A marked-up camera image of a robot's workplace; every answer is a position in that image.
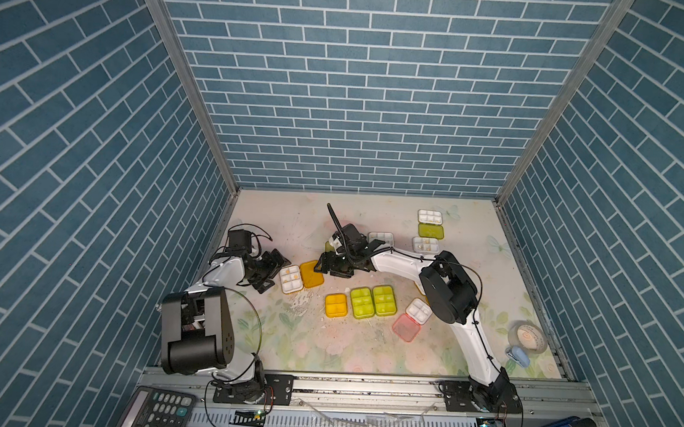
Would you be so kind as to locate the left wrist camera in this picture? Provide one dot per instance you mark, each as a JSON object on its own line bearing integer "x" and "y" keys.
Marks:
{"x": 243, "y": 243}

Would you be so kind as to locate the small orange pillbox front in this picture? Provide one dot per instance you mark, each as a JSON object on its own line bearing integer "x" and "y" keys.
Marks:
{"x": 336, "y": 305}

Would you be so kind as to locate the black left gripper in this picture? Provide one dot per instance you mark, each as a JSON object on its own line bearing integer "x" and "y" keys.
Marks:
{"x": 272, "y": 266}

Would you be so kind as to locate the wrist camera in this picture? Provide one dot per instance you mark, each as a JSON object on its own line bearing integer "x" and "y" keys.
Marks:
{"x": 243, "y": 243}
{"x": 346, "y": 239}

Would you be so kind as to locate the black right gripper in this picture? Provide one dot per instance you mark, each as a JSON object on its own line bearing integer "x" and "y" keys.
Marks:
{"x": 327, "y": 262}

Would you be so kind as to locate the pink pillbox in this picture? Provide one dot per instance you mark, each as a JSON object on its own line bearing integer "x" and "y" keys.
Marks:
{"x": 410, "y": 323}

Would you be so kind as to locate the tape roll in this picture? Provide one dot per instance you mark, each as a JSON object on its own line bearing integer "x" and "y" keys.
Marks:
{"x": 527, "y": 336}

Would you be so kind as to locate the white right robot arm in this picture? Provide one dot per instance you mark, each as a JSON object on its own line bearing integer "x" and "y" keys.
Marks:
{"x": 453, "y": 298}

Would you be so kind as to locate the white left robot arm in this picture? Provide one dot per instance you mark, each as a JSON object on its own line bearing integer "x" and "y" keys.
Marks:
{"x": 197, "y": 333}

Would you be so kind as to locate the black calculator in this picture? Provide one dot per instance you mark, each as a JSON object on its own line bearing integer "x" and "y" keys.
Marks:
{"x": 154, "y": 407}

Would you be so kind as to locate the green pillbox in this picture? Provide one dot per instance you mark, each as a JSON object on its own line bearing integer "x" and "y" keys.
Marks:
{"x": 384, "y": 300}
{"x": 430, "y": 224}
{"x": 385, "y": 237}
{"x": 362, "y": 303}

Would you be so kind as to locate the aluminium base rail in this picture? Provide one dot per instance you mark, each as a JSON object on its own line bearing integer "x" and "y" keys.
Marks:
{"x": 310, "y": 399}

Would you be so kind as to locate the clear pillbox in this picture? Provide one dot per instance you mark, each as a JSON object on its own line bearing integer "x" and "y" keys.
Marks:
{"x": 426, "y": 246}

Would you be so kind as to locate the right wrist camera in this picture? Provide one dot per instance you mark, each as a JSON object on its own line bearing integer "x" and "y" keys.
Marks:
{"x": 346, "y": 239}

